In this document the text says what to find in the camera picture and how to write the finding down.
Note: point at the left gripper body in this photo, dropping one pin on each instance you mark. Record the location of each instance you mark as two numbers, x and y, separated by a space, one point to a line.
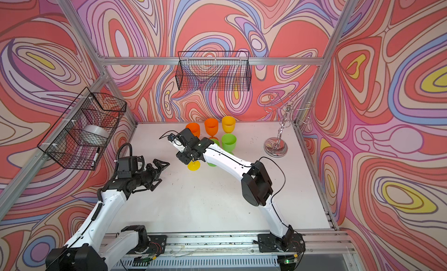
148 175

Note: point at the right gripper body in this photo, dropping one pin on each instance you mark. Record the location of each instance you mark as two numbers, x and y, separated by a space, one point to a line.
186 157

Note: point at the yellow wine glass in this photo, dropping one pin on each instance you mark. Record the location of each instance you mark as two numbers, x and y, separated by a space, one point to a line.
194 165
228 124

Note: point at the orange wine glass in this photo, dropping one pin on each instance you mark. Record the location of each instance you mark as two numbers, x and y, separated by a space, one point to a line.
194 128
211 127

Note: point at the green wine glass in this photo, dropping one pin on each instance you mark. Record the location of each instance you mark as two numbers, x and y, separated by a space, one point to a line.
228 142
218 144

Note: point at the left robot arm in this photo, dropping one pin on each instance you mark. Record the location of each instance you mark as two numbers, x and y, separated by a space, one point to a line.
83 251

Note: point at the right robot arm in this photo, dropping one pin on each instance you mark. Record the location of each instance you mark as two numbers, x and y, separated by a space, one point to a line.
255 182

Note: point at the chrome wine glass rack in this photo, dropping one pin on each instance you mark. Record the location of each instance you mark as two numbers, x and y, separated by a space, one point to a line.
276 147

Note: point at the black marker pen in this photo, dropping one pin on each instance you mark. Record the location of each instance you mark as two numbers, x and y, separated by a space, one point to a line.
95 158

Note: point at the silver tape roll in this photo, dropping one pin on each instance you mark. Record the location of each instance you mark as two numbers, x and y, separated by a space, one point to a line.
93 135

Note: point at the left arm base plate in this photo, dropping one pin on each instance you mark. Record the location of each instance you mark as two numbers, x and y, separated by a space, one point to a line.
156 245

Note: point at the back black wire basket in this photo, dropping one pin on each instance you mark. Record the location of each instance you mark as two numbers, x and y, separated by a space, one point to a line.
213 71

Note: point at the black wire basket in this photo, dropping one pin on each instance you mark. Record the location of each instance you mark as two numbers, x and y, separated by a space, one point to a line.
213 71
63 145

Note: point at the left black wire basket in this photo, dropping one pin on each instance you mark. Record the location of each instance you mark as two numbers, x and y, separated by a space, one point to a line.
63 145

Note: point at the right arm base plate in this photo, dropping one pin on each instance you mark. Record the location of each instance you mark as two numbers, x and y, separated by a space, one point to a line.
268 243

